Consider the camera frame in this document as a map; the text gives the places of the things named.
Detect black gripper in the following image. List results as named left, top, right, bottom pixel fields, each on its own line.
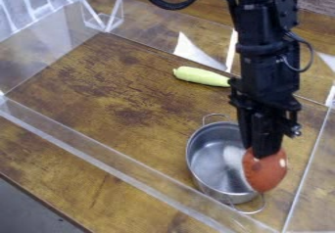
left=229, top=52, right=301, bottom=159

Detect silver metal pot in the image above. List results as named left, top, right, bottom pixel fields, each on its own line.
left=185, top=114, right=265, bottom=214

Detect red and white toy mushroom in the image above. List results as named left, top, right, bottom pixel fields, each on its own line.
left=221, top=144, right=289, bottom=194

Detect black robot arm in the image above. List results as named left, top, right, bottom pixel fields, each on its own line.
left=226, top=0, right=301, bottom=159

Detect green toy corn cob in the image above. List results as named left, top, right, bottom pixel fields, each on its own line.
left=172, top=67, right=229, bottom=87

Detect clear acrylic enclosure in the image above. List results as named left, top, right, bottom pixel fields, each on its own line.
left=0, top=0, right=335, bottom=233

